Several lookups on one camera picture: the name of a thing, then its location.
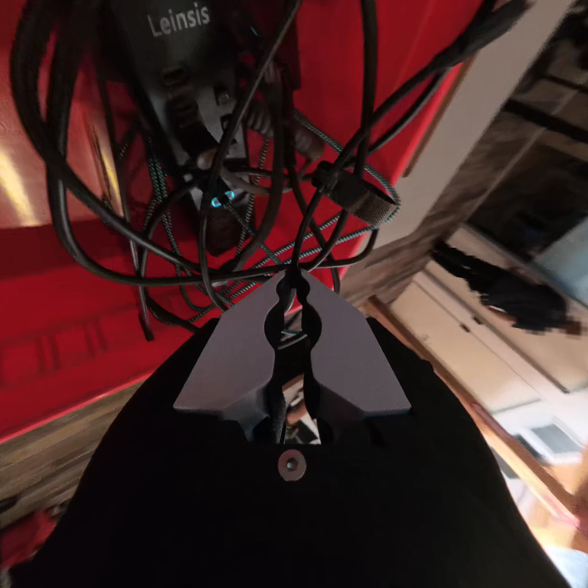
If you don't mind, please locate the grey coiled cable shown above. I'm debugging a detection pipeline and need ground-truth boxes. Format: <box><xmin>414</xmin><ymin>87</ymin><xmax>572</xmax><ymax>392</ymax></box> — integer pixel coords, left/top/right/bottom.
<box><xmin>243</xmin><ymin>101</ymin><xmax>328</xmax><ymax>164</ymax></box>

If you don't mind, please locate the white door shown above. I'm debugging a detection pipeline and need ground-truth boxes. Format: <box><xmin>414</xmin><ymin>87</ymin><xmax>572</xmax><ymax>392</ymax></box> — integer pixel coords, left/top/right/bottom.
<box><xmin>448</xmin><ymin>225</ymin><xmax>588</xmax><ymax>393</ymax></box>
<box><xmin>388</xmin><ymin>276</ymin><xmax>545</xmax><ymax>414</ymax></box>

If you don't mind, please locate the red plastic bin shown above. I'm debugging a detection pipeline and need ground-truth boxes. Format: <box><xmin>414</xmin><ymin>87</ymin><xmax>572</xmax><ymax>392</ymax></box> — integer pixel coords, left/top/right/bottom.
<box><xmin>0</xmin><ymin>0</ymin><xmax>466</xmax><ymax>445</ymax></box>

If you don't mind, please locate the grey velcro strap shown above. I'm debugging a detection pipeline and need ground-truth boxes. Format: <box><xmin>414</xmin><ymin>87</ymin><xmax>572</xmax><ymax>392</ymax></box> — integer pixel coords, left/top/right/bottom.
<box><xmin>312</xmin><ymin>161</ymin><xmax>399</xmax><ymax>227</ymax></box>

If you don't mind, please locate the black multi-port usb hub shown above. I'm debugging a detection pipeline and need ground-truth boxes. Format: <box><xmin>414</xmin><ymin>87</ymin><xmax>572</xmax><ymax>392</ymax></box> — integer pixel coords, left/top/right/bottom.
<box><xmin>105</xmin><ymin>0</ymin><xmax>251</xmax><ymax>166</ymax></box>

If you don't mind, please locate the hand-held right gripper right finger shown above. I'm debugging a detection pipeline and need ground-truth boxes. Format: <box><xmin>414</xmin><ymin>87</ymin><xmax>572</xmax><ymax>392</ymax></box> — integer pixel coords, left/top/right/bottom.
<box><xmin>296</xmin><ymin>270</ymin><xmax>412</xmax><ymax>444</ymax></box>

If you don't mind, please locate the teal braided usb cable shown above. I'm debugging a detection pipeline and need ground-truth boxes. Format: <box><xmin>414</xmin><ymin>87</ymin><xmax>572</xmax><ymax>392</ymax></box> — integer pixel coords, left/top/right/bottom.
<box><xmin>146</xmin><ymin>138</ymin><xmax>401</xmax><ymax>324</ymax></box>

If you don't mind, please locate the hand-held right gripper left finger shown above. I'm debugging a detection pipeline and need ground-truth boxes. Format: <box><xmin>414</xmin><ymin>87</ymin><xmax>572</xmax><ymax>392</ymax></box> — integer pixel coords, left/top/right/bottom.
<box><xmin>173</xmin><ymin>271</ymin><xmax>290</xmax><ymax>444</ymax></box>

